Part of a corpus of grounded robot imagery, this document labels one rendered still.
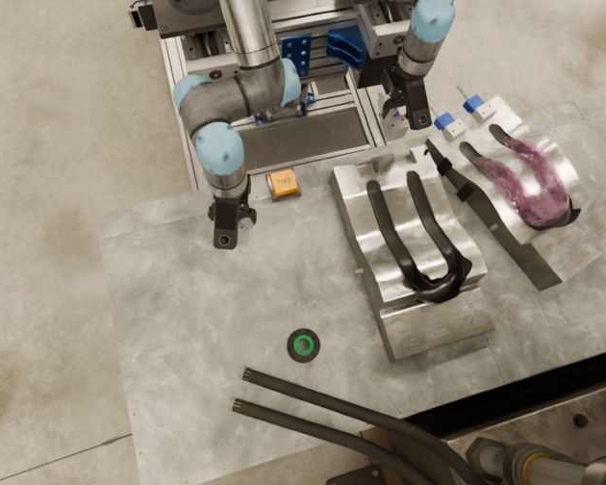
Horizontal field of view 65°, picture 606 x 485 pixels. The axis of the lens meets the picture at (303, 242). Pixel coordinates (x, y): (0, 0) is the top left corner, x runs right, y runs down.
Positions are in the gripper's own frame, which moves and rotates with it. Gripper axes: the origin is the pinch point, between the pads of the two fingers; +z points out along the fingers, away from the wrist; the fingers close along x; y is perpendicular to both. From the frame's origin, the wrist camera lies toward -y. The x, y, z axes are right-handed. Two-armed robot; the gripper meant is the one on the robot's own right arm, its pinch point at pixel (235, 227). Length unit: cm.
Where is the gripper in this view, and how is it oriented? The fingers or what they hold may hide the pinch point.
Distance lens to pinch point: 110.5
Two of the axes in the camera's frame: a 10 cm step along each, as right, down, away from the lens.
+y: 0.5, -9.5, 3.1
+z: -0.5, 3.1, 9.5
